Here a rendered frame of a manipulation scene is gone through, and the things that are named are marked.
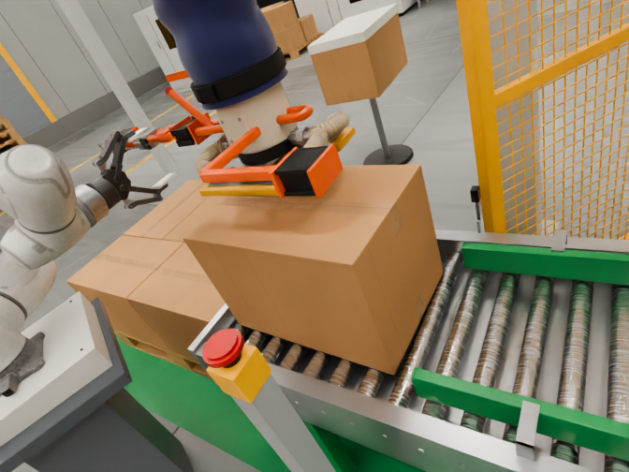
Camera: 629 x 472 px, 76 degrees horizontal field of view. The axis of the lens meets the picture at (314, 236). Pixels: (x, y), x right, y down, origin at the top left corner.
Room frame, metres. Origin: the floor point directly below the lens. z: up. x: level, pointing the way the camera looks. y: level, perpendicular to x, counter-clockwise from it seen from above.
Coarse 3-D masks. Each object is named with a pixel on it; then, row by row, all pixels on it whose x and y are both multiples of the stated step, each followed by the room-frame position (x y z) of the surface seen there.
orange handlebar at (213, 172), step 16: (288, 112) 0.95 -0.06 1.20; (304, 112) 0.89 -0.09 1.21; (208, 128) 1.09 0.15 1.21; (256, 128) 0.92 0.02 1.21; (128, 144) 1.35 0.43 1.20; (240, 144) 0.87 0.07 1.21; (224, 160) 0.82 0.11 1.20; (208, 176) 0.76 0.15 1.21; (224, 176) 0.73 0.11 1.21; (240, 176) 0.70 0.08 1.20; (256, 176) 0.67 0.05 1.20
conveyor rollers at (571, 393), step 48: (480, 288) 0.81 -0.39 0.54; (576, 288) 0.68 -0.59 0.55; (624, 288) 0.62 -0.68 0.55; (432, 336) 0.73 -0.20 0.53; (528, 336) 0.61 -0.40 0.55; (576, 336) 0.55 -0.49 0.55; (624, 336) 0.51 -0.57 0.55; (336, 384) 0.70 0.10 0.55; (480, 384) 0.54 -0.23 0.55; (528, 384) 0.49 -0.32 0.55; (576, 384) 0.45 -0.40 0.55; (624, 384) 0.41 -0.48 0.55; (480, 432) 0.45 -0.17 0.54
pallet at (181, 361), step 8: (120, 336) 1.95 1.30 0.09; (128, 336) 1.85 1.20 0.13; (128, 344) 1.93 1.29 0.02; (136, 344) 1.89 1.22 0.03; (144, 344) 1.87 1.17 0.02; (152, 352) 1.77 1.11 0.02; (160, 352) 1.74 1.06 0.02; (168, 352) 1.59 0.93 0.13; (168, 360) 1.66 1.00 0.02; (176, 360) 1.58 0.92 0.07; (184, 360) 1.52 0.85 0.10; (192, 360) 1.45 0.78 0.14; (192, 368) 1.52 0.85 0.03; (200, 368) 1.50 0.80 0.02; (208, 376) 1.43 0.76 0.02
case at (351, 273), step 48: (336, 192) 0.97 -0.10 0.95; (384, 192) 0.87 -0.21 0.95; (192, 240) 1.05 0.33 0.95; (240, 240) 0.93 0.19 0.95; (288, 240) 0.84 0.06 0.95; (336, 240) 0.76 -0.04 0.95; (384, 240) 0.74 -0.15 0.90; (432, 240) 0.91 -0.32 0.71; (240, 288) 0.98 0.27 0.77; (288, 288) 0.82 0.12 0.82; (336, 288) 0.70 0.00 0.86; (384, 288) 0.70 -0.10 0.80; (432, 288) 0.86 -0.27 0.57; (288, 336) 0.91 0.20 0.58; (336, 336) 0.76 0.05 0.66; (384, 336) 0.66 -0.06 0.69
